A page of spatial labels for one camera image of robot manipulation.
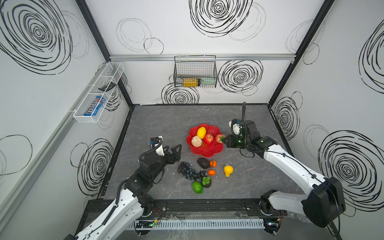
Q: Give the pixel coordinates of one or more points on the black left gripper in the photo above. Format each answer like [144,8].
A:
[169,156]

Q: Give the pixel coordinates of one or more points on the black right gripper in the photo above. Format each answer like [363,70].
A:
[233,141]

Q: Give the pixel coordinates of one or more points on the dark fake avocado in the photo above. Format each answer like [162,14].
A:
[204,163]

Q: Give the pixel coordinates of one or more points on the yellow fake lemon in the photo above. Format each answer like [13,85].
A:
[201,132]

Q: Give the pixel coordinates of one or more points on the red fake apple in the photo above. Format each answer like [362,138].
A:
[208,139]

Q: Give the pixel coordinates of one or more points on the small yellow fake pear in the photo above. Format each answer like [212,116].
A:
[228,170]

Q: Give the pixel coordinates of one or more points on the green fake pepper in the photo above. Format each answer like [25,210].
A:
[197,188]

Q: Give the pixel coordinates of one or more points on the green fake mangosteen half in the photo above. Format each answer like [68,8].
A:
[206,182]

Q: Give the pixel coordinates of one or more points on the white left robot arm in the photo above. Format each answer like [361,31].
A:
[132,200]

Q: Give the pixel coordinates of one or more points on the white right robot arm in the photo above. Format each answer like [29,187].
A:
[322,200]

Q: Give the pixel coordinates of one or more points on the dark fake grape bunch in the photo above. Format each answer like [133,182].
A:
[189,173]

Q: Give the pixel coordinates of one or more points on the red flower-shaped fruit bowl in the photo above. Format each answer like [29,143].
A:
[205,150]

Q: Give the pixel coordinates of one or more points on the upper orange fake tangerine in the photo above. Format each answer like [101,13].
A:
[213,163]

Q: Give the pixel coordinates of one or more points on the orange fake tangerine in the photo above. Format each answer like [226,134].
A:
[211,172]
[213,163]

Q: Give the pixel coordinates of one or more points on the lower orange fake tangerine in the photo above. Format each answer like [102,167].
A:
[211,172]

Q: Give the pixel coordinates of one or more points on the yellow box in basket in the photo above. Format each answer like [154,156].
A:
[191,82]

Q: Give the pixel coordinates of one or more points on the green box in basket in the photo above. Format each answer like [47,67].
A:
[208,82]

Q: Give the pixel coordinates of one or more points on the blue candy packet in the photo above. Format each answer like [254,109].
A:
[95,106]

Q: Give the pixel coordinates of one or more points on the black remote control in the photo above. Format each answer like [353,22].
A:
[107,87]

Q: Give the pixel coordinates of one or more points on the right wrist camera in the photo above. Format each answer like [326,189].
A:
[235,127]

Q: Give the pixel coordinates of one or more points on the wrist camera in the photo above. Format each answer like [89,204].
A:
[235,127]
[156,146]

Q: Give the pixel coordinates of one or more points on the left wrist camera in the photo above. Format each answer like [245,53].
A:
[156,146]

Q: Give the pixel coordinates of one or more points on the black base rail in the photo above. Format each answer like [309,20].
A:
[249,207]

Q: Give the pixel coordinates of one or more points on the black wire wall basket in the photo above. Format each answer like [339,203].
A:
[193,66]

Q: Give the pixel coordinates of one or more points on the white slotted cable duct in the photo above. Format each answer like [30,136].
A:
[215,224]

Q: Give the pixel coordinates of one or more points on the white wire wall shelf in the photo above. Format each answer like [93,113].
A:
[108,72]

